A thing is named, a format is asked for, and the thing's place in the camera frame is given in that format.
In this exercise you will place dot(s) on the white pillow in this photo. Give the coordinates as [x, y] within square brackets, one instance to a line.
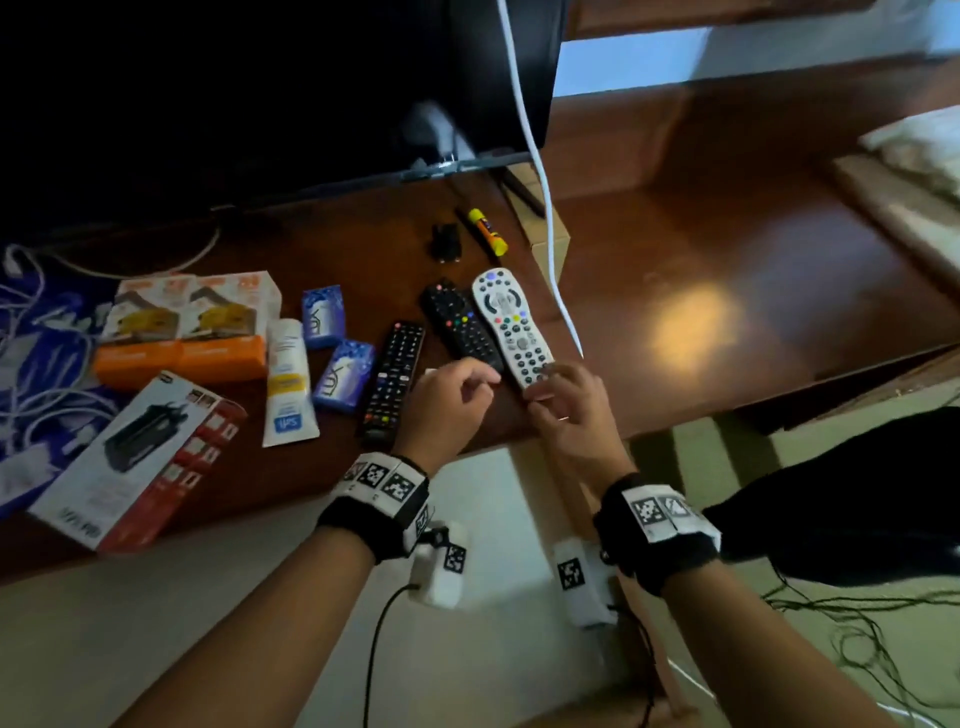
[922, 150]

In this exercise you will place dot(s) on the person's right forearm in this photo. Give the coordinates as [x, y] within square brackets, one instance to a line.
[765, 660]

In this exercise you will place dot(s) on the brown wooden side cabinet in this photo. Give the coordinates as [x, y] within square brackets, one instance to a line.
[750, 225]

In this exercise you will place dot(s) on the black television stand leg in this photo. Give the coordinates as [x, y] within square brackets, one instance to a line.
[523, 193]

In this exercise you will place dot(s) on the slim black remote control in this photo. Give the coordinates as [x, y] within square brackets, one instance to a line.
[391, 382]

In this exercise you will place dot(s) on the small yellow flashlight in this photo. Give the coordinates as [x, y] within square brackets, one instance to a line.
[487, 232]

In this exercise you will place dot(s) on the pile of blue ID lanyards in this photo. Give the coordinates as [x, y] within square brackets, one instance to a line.
[45, 375]

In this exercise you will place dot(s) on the black plug adapter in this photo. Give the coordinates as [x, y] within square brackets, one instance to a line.
[445, 241]

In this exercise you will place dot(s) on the black cloth bundle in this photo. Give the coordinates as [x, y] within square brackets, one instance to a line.
[847, 495]

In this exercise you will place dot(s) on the white cream tube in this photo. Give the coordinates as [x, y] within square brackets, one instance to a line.
[289, 382]

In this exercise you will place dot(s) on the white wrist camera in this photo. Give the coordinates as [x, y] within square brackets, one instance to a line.
[585, 585]
[442, 570]

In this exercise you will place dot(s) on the blue soap packet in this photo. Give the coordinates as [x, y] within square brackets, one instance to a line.
[343, 375]
[324, 316]

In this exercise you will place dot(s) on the black right wristband with markers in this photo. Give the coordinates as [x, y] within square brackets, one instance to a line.
[660, 547]

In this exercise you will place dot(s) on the black left wristband with markers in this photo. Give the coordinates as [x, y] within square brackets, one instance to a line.
[367, 517]

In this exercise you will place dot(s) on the person's left forearm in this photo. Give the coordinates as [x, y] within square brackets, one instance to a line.
[262, 645]

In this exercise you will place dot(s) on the wide black remote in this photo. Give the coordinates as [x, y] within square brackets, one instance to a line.
[457, 322]

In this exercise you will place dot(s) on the orange charger box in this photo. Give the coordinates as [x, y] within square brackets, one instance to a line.
[225, 352]
[135, 360]

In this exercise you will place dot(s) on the person's right hand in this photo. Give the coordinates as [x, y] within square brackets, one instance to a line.
[581, 427]

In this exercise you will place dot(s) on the person's left hand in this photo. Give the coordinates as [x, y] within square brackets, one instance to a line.
[442, 412]

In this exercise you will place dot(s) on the white charger box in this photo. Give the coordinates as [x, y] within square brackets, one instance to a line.
[127, 465]

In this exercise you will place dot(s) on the large white remote control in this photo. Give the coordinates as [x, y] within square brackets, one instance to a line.
[510, 322]

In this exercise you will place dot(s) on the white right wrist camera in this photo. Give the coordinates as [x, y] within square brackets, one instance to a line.
[585, 585]

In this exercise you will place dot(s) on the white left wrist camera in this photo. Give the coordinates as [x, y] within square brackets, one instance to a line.
[442, 570]

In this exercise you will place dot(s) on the black television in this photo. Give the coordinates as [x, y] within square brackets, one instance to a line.
[225, 90]

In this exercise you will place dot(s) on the black wristband with markers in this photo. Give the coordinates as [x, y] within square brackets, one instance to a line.
[367, 517]
[660, 547]

